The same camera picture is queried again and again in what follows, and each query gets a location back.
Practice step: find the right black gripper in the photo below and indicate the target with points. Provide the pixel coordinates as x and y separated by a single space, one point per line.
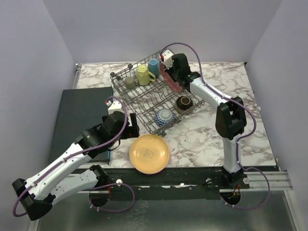
169 71

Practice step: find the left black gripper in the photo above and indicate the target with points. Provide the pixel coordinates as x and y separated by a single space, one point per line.
131 131

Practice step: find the pink polka dot plate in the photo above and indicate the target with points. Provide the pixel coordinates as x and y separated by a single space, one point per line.
173 85

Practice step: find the blue ceramic mug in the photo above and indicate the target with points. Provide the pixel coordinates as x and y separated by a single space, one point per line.
153 66

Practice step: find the red blue patterned bowl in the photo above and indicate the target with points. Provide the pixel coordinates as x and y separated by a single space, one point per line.
164 116

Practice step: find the brown patterned bowl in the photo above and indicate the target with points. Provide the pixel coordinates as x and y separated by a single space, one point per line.
183 104

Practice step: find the cream yellow round plate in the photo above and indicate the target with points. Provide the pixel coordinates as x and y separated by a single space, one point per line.
149 153

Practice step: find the light green ceramic mug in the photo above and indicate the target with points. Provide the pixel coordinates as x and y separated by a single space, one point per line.
144 76

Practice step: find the grey wire dish rack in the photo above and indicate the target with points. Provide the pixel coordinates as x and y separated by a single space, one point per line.
146 101

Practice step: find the grey ceramic mug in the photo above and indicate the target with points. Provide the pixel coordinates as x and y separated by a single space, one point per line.
131 82

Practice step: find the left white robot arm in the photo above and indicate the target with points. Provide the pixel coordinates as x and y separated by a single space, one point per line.
39 193

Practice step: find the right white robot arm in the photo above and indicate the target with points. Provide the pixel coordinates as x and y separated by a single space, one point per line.
230 116

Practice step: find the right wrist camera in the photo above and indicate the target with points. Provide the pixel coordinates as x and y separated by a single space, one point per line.
167 58

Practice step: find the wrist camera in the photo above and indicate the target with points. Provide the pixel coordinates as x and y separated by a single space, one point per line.
167 58
114 106

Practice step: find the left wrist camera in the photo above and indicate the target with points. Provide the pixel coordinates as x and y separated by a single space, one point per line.
114 106

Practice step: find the aluminium frame rail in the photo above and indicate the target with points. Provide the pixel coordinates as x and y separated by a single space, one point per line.
278 181

